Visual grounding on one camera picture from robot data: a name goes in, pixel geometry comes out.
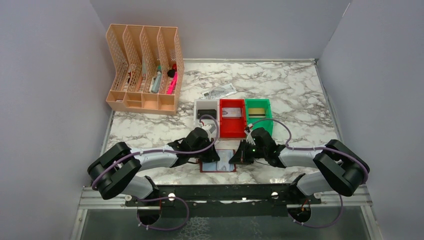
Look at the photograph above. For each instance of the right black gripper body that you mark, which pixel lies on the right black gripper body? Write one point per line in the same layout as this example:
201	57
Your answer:
253	152

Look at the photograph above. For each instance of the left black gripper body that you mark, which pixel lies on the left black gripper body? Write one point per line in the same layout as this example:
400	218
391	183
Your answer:
208	143

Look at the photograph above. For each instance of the red leather card holder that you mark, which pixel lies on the red leather card holder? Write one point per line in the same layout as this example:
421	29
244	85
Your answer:
211	167

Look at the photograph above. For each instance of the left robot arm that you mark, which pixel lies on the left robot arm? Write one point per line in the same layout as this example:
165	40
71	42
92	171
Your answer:
115	172

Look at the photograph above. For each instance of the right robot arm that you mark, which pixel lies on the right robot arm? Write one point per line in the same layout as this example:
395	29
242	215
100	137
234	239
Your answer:
339	169

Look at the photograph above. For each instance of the black credit card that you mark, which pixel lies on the black credit card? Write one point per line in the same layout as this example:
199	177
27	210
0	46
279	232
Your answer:
210	112

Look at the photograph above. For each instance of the gold credit card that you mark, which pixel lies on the gold credit card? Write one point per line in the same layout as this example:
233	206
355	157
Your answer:
256	112

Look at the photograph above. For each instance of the silver credit card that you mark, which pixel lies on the silver credit card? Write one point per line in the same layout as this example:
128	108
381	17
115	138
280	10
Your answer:
231	112

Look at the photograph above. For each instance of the red plastic bin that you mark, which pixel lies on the red plastic bin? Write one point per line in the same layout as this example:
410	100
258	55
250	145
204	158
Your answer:
232	128

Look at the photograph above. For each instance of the green plastic bin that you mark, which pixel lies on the green plastic bin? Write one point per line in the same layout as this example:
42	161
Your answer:
268	125

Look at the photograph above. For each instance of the white plastic bin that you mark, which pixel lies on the white plastic bin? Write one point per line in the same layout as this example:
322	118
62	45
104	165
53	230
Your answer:
206	107

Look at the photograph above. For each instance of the paper receipts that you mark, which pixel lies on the paper receipts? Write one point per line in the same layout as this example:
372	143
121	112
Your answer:
218	92

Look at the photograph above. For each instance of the pink highlighter pen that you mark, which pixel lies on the pink highlighter pen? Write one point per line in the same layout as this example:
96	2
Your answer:
173	74

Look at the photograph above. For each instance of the grey green marker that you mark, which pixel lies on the grey green marker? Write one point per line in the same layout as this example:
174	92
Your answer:
156	81

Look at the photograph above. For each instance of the peach plastic file organizer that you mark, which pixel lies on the peach plastic file organizer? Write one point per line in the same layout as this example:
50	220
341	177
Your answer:
137	51

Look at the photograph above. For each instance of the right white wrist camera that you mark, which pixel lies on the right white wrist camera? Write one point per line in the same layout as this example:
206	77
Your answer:
249	139

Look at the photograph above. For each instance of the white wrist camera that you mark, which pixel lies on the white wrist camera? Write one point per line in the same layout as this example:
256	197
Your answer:
249	139
209	128

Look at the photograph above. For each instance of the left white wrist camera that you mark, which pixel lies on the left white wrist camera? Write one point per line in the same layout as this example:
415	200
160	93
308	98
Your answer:
209	128

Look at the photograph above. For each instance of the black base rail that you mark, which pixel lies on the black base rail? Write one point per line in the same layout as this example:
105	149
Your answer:
216	200

